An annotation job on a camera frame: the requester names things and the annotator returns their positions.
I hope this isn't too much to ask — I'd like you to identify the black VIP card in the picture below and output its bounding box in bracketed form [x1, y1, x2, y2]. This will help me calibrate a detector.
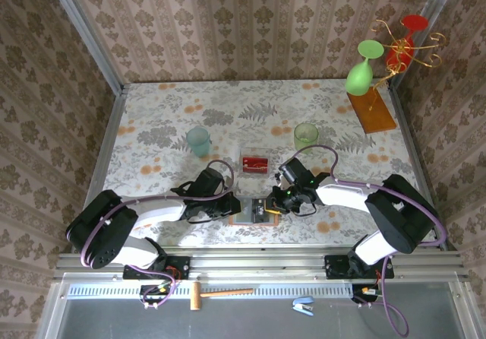
[251, 198, 268, 224]

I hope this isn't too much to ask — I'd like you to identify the clear plastic box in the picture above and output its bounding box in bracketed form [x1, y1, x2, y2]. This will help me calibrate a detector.
[239, 147, 273, 176]

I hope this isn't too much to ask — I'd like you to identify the green plastic cup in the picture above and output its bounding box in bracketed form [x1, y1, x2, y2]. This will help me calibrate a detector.
[294, 122, 319, 154]

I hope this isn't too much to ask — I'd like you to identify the teal plastic cup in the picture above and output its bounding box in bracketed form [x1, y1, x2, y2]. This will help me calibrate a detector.
[185, 126, 212, 159]

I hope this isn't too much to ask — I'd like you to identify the wooden mallet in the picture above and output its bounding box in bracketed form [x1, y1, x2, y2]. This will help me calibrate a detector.
[189, 281, 254, 312]

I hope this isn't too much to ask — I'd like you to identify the blue stapler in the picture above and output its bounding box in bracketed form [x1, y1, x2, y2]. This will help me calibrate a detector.
[291, 296, 315, 316]

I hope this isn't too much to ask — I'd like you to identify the floral print tablecloth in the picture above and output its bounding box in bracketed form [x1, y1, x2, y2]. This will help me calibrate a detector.
[89, 80, 437, 247]

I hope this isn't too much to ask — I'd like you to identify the black power connector block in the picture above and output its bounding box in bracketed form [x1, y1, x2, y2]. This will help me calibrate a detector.
[139, 284, 178, 310]
[351, 284, 383, 306]

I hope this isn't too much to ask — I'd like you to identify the grey metal shelf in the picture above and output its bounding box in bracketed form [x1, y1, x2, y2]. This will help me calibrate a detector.
[49, 277, 472, 339]

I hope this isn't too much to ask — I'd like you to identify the green plastic wine glass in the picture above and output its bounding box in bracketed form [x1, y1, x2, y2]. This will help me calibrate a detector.
[344, 40, 385, 97]

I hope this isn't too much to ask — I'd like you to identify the red plastic wine glass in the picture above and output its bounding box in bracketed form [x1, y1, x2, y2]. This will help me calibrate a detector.
[385, 14, 429, 72]

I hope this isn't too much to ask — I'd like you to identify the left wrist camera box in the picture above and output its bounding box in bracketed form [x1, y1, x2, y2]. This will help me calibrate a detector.
[195, 168, 225, 195]

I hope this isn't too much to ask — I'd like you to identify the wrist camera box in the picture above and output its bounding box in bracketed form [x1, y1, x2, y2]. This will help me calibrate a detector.
[195, 168, 225, 195]
[279, 158, 311, 186]

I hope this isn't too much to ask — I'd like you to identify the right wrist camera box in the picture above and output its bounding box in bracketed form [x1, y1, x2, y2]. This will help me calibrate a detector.
[279, 158, 311, 186]

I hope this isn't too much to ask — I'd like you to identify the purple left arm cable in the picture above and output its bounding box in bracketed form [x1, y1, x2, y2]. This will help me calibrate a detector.
[79, 159, 235, 309]

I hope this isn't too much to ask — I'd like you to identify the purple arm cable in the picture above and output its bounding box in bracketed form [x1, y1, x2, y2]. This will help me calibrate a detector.
[294, 144, 446, 338]
[79, 159, 235, 309]

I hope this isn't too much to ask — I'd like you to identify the aluminium extrusion frame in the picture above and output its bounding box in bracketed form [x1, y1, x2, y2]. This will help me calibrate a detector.
[36, 0, 472, 339]

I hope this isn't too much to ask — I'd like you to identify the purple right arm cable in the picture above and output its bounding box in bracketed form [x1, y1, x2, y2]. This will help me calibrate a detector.
[294, 144, 446, 338]

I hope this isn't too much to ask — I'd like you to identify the slotted metal cable duct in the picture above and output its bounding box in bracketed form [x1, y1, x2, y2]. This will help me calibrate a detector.
[66, 282, 352, 300]

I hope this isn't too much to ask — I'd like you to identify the gold wire rack wooden base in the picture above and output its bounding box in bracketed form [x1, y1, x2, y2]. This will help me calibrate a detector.
[347, 18, 447, 134]

